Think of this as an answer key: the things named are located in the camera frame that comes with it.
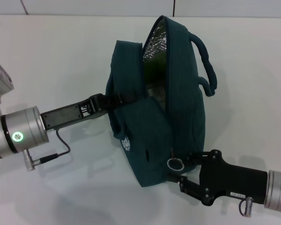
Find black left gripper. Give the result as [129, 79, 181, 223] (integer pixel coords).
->
[40, 92, 137, 131]

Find right gripper cable with plug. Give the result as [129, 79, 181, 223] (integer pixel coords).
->
[238, 196, 255, 216]

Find dark teal insulated lunch bag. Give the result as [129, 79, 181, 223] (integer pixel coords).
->
[106, 15, 218, 188]

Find green cucumber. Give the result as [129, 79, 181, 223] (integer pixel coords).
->
[143, 55, 167, 83]

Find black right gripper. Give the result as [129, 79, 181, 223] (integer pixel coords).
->
[169, 149, 269, 207]

